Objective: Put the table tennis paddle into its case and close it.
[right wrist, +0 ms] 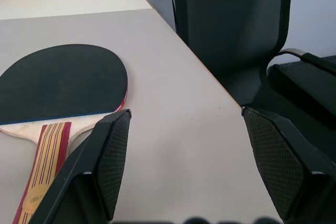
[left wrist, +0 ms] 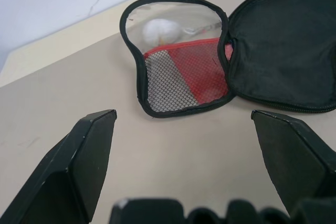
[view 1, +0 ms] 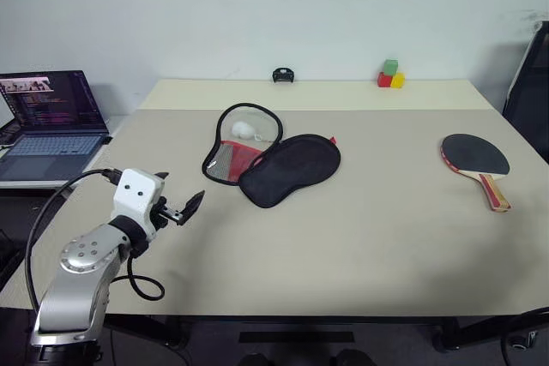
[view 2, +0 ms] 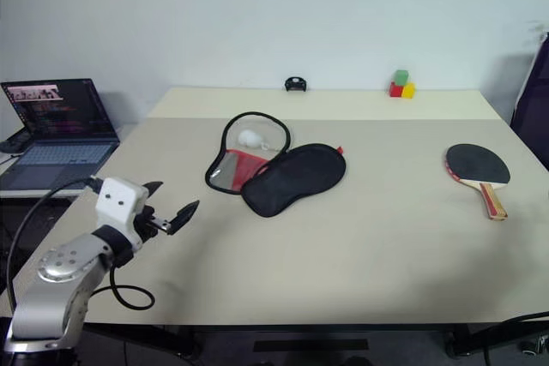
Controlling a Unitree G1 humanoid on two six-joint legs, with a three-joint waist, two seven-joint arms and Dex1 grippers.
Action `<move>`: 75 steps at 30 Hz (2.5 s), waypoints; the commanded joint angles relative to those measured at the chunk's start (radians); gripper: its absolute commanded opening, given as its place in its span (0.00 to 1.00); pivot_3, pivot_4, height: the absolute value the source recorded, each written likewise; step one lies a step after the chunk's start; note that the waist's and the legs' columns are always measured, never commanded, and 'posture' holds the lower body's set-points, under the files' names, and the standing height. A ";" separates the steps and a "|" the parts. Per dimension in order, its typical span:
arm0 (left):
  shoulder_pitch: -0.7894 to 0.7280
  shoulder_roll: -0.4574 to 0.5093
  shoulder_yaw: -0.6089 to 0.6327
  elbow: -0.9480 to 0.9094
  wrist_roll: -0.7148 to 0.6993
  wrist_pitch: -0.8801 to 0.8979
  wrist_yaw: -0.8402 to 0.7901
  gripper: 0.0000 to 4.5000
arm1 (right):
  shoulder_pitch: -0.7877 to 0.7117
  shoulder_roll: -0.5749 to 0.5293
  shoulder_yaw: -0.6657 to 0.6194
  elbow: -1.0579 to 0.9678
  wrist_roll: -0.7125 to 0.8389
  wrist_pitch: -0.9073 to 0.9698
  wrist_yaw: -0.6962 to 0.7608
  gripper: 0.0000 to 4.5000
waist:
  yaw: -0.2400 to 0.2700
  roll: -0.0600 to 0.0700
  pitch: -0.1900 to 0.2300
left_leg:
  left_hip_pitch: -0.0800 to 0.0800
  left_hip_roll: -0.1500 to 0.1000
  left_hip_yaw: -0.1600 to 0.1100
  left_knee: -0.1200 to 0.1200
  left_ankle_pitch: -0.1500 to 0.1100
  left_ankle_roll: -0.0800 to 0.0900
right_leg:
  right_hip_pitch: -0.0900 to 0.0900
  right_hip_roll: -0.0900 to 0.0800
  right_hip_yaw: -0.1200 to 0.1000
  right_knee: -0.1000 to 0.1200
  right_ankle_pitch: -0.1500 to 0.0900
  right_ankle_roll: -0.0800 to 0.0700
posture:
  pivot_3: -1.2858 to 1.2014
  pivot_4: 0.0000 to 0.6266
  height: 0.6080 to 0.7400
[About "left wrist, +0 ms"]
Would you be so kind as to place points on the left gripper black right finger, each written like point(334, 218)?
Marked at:
point(294, 161)

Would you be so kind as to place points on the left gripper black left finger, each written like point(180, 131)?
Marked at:
point(73, 171)

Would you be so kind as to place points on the white plush pom-pom zipper pull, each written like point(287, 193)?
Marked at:
point(161, 31)

